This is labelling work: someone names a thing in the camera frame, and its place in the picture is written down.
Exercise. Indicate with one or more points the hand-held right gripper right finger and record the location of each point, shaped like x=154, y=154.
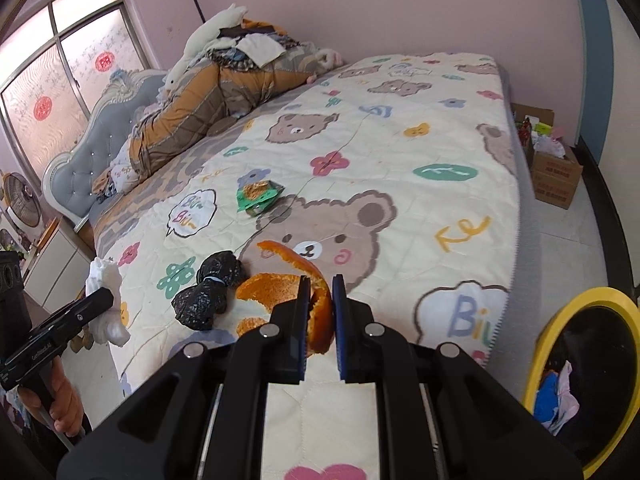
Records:
x=339, y=332

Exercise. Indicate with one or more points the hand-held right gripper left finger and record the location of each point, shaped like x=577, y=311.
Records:
x=302, y=332

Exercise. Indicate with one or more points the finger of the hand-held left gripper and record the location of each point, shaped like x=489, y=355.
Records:
x=80, y=310

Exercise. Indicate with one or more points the white tissue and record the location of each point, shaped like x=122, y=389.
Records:
x=106, y=300

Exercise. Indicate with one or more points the orange peel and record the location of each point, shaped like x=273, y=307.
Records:
x=295, y=285

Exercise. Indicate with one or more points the blue knotted glove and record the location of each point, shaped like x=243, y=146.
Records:
x=546, y=397

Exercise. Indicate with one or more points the pink knotted glove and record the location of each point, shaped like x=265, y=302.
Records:
x=565, y=400

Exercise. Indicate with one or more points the yellow bin with black liner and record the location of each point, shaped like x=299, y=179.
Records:
x=590, y=360

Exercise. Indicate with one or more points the person's left hand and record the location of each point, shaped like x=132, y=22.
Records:
x=67, y=405

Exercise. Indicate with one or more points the white cabinet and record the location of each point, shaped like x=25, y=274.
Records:
x=60, y=270

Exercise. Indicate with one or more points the small tied black plastic bag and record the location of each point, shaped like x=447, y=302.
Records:
x=210, y=295

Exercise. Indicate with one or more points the electric fan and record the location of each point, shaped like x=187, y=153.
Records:
x=20, y=200

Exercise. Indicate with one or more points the blue tufted headboard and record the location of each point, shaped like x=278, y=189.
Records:
x=85, y=170

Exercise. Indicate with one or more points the floral pillow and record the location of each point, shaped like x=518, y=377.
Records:
x=120, y=172

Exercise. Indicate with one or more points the green snack wrapper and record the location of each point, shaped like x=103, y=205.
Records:
x=257, y=195

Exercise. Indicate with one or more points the round red window sticker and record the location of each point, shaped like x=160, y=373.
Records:
x=104, y=61
x=42, y=107

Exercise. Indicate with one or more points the frosted window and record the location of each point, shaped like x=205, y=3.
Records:
x=70, y=80

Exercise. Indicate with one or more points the brown folded quilt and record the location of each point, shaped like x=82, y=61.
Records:
x=210, y=95

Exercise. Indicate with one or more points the cardboard box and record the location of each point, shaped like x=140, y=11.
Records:
x=552, y=170

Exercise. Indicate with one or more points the white folded cloth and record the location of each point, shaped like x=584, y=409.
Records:
x=260, y=50

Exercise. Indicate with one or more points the white plush toy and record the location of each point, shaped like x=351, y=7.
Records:
x=210, y=35

